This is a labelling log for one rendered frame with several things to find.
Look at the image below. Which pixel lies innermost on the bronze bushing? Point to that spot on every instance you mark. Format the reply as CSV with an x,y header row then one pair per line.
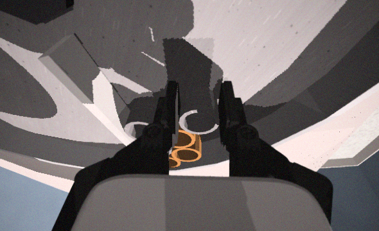
x,y
185,139
189,154
173,162

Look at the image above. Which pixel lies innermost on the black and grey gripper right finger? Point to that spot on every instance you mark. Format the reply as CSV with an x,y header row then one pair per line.
x,y
250,156

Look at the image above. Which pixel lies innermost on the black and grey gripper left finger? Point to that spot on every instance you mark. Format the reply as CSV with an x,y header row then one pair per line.
x,y
148,154

